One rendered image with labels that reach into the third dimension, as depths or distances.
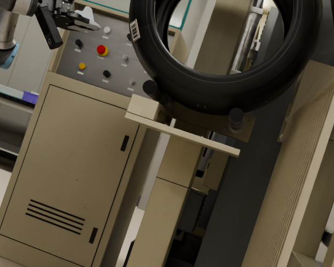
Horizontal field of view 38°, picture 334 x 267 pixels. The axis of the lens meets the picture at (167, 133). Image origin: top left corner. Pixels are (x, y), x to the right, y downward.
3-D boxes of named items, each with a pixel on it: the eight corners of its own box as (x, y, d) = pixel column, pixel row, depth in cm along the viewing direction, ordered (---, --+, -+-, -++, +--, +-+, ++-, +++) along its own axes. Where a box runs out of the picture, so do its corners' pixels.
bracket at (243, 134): (148, 109, 189) (156, 86, 189) (247, 142, 183) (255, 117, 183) (146, 109, 186) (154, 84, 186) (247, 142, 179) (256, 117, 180)
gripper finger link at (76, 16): (91, 16, 138) (62, 7, 133) (91, 21, 138) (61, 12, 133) (84, 23, 142) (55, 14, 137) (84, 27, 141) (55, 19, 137)
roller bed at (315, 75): (277, 141, 194) (300, 69, 194) (313, 153, 191) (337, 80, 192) (281, 138, 174) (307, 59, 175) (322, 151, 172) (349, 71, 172)
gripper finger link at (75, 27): (100, 14, 145) (71, 4, 140) (99, 32, 144) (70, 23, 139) (96, 17, 148) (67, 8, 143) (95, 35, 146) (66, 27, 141)
